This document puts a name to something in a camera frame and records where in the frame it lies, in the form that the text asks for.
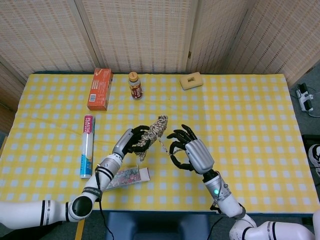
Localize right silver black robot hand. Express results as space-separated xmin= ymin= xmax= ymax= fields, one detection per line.
xmin=166 ymin=124 xmax=215 ymax=175

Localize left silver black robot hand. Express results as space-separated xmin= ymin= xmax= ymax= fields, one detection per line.
xmin=111 ymin=125 xmax=157 ymax=160

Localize braided multicolour rope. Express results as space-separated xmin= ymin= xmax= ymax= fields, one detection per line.
xmin=134 ymin=114 xmax=181 ymax=163

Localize plastic wrap roll box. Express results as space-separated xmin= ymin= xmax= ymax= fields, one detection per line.
xmin=79 ymin=114 xmax=96 ymax=180

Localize floral print carton box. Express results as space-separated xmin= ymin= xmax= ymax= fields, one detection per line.
xmin=103 ymin=166 xmax=151 ymax=193

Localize small brown drink bottle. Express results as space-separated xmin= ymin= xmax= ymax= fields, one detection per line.
xmin=128 ymin=71 xmax=144 ymax=101

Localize orange cardboard box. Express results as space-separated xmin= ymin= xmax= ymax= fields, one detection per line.
xmin=86 ymin=67 xmax=114 ymax=112

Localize yellow white checkered tablecloth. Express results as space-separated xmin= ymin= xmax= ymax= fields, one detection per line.
xmin=0 ymin=72 xmax=320 ymax=215

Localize yellow sponge block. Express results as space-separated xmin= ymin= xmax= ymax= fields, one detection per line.
xmin=179 ymin=71 xmax=203 ymax=91

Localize blue chair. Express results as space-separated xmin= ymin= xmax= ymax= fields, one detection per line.
xmin=105 ymin=211 xmax=212 ymax=240

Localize bamboo folding screen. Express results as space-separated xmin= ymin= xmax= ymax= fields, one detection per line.
xmin=0 ymin=0 xmax=320 ymax=116

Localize black floor mat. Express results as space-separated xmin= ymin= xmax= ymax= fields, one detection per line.
xmin=301 ymin=134 xmax=320 ymax=151

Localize black white sneaker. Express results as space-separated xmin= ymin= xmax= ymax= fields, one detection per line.
xmin=307 ymin=143 xmax=320 ymax=179

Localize white power strip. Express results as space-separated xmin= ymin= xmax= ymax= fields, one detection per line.
xmin=295 ymin=83 xmax=315 ymax=113

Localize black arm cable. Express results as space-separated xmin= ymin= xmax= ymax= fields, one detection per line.
xmin=94 ymin=168 xmax=115 ymax=240
xmin=206 ymin=179 xmax=225 ymax=240

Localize white power cable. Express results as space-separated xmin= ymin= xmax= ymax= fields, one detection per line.
xmin=306 ymin=86 xmax=320 ymax=118

